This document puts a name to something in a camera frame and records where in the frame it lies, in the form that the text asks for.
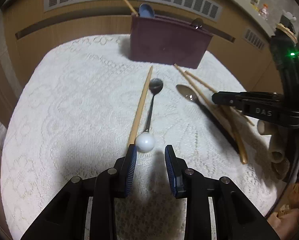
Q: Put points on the brown wooden spoon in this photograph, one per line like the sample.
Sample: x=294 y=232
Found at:
x=242 y=151

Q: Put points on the small ball-end metal spoon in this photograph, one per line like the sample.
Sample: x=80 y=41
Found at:
x=145 y=142

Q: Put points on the wooden chopstick in holder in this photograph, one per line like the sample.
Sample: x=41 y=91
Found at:
x=133 y=11

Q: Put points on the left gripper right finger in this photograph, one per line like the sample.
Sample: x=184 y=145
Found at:
x=187 y=183

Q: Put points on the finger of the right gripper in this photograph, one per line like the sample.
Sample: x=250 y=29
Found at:
x=239 y=98

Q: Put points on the white lace tablecloth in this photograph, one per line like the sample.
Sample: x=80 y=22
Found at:
x=74 y=118

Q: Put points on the translucent grey plastic spoon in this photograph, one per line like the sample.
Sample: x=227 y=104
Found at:
x=197 y=23

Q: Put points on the purple plastic utensil holder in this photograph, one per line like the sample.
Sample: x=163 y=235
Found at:
x=167 y=40

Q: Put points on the cardboard tube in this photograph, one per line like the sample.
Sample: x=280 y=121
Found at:
x=276 y=151

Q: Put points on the small grey vent grille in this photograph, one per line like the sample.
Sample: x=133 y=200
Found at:
x=253 y=39

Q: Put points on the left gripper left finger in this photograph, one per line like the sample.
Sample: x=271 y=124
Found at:
x=115 y=182

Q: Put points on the wooden chopstick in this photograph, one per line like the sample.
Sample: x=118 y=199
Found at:
x=137 y=118
x=215 y=91
x=133 y=11
x=217 y=110

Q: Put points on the large steel spoon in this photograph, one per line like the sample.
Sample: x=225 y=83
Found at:
x=191 y=96

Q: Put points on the blue plastic rice spoon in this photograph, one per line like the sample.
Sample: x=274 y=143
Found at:
x=145 y=10

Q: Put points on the grey stone countertop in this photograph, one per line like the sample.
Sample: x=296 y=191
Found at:
x=254 y=12

